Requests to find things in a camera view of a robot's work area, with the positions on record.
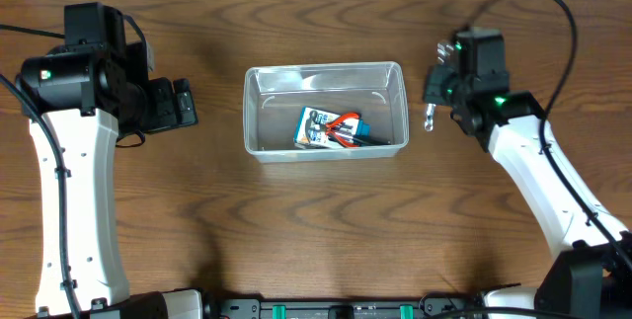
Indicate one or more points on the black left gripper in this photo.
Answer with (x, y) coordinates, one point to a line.
(174, 104)

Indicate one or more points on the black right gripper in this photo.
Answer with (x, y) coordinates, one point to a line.
(432, 93)

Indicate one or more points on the silver combination wrench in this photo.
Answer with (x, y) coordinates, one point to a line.
(430, 116)

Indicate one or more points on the teal white screw box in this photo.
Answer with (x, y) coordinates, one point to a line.
(310, 129)

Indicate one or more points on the red handled pliers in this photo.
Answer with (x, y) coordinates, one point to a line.
(340, 130)

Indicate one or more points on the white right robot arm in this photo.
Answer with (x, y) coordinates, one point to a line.
(591, 248)

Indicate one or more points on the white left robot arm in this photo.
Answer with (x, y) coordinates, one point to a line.
(81, 102)

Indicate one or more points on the clear plastic container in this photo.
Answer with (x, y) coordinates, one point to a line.
(274, 97)

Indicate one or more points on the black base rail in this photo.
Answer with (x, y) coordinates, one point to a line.
(426, 307)

